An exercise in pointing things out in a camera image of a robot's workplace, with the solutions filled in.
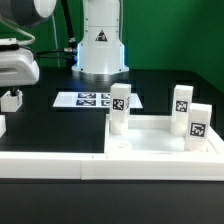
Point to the white U-shaped obstacle fence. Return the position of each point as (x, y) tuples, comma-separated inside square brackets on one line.
[(110, 166)]

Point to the white square table top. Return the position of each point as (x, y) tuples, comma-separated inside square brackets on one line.
[(150, 134)]

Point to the white sheet with AprilTags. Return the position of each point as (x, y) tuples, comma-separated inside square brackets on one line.
[(82, 99)]

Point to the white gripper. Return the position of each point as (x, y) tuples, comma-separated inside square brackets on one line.
[(17, 67)]

